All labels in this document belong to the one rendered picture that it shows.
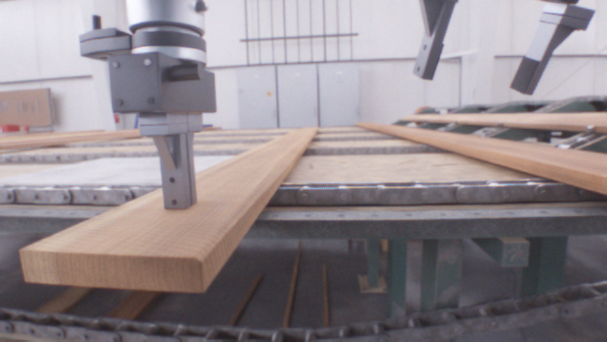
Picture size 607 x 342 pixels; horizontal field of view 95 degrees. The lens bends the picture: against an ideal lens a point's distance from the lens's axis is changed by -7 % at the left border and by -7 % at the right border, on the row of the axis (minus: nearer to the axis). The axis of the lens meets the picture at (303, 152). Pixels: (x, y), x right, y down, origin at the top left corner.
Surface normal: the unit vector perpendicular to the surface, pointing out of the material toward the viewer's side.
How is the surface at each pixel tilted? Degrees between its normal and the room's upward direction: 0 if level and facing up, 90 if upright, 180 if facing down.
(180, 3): 89
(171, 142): 90
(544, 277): 90
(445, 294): 90
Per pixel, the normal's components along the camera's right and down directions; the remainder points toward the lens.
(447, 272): -0.08, 0.12
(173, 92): 1.00, -0.02
